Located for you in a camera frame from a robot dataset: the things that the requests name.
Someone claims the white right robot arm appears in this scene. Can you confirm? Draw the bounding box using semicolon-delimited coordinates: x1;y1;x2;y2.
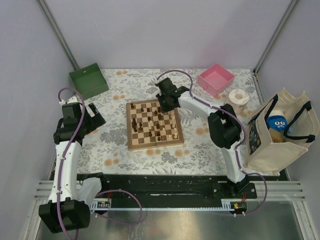
155;77;249;198

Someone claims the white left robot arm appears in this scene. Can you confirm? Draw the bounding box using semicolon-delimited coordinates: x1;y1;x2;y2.
38;96;109;234

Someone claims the wooden chess board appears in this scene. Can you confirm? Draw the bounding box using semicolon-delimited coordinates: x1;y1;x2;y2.
126;99;184;151

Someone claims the dark chess piece cluster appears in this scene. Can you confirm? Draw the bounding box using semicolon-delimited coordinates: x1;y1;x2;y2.
131;118;138;132

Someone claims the green box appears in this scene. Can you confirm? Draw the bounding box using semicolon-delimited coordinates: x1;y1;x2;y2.
69;63;109;100

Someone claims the pink box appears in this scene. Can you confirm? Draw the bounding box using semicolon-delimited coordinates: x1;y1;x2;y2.
197;63;235;97

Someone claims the floral tablecloth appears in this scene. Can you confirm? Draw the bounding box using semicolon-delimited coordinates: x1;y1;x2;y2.
63;68;281;177

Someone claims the toilet paper roll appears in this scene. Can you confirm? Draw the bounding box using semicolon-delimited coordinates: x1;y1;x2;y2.
226;88;250;115

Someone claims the cream canvas tote bag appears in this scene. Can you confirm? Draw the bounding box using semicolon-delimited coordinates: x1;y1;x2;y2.
244;89;320;174

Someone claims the blue plush toy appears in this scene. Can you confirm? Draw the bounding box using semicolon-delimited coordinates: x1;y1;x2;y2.
266;115;288;132

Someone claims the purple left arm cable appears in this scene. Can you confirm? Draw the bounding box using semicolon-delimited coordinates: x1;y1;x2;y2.
56;87;86;240

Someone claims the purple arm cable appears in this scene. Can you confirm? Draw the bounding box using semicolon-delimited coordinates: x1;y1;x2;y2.
157;70;268;218
56;87;86;240

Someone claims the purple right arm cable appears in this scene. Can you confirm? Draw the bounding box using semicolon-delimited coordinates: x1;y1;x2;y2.
157;70;268;218

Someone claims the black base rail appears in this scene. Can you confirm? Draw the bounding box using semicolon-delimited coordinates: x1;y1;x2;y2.
73;172;258;210

